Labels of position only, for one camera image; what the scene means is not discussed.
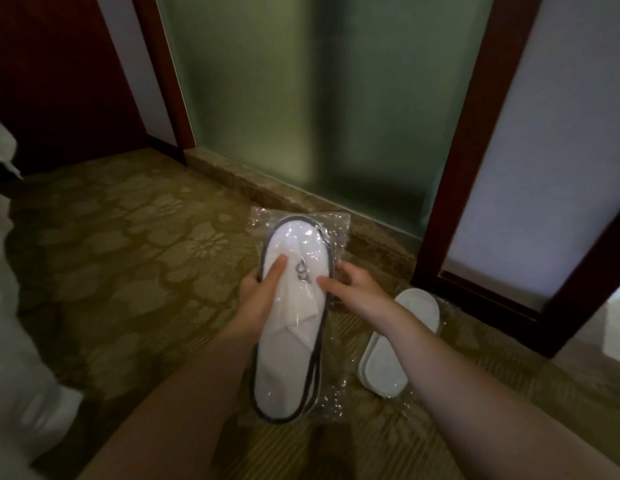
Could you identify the white slippers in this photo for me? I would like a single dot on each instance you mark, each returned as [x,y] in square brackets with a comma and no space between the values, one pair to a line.
[295,314]
[397,344]

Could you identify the person's right forearm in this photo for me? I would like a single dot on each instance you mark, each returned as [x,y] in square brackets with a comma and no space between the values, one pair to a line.
[490,409]

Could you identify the white bed linen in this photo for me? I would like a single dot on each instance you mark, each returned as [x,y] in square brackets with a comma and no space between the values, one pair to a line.
[19,294]

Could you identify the person's right hand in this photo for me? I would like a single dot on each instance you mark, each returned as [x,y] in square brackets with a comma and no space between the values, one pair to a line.
[362,294]

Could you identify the person's right thumb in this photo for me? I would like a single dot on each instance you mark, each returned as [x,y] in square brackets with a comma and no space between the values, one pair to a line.
[332,284]

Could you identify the person's left thumb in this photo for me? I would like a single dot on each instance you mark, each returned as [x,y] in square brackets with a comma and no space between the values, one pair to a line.
[276,272]

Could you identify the dark wooden door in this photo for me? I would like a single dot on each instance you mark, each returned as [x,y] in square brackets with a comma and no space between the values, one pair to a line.
[54,74]

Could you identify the marble door threshold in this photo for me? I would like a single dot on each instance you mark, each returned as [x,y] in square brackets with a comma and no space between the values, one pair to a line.
[290,192]

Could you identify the person's left forearm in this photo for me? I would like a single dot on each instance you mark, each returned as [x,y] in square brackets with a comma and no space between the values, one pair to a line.
[190,399]

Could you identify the frosted glass door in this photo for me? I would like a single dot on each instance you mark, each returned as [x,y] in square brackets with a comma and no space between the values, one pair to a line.
[315,94]

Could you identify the person's left hand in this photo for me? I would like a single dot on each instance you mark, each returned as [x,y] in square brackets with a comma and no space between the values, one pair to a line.
[255,304]

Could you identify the dark wooden door frame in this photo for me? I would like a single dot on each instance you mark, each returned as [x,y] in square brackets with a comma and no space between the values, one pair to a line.
[470,144]

